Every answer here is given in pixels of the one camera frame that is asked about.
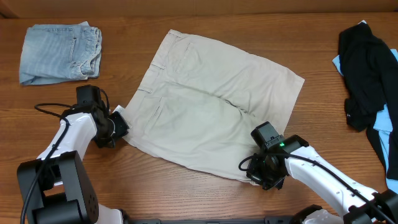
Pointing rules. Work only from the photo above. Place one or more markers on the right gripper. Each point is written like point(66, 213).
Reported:
point(256, 174)

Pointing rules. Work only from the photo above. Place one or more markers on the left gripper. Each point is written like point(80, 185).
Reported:
point(120, 125)

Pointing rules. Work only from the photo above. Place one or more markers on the beige khaki shorts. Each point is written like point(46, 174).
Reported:
point(200, 99)

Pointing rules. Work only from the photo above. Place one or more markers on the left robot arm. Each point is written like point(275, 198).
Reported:
point(55, 187)

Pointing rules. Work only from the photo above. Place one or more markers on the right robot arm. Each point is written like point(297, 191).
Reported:
point(280, 157)

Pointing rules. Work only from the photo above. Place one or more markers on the folded light blue jeans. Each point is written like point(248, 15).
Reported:
point(55, 53)

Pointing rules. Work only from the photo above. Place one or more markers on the light blue garment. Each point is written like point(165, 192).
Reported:
point(382, 127)

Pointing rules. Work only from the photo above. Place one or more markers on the black garment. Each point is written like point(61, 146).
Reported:
point(370, 73)

